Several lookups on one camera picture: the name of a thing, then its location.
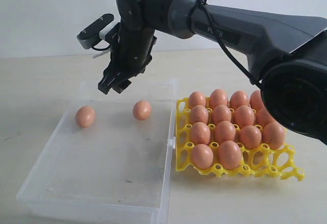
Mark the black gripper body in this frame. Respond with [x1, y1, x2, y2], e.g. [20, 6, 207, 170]
[98, 22, 157, 94]

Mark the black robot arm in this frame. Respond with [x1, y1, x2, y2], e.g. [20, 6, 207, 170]
[98, 0, 326, 142]

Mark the clear plastic tray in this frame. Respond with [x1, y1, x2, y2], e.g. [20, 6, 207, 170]
[17, 79, 178, 223]

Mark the yellow plastic egg tray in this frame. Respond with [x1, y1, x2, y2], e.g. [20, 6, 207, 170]
[175, 97, 305, 181]

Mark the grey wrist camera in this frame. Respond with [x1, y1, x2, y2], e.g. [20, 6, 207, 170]
[77, 13, 120, 49]

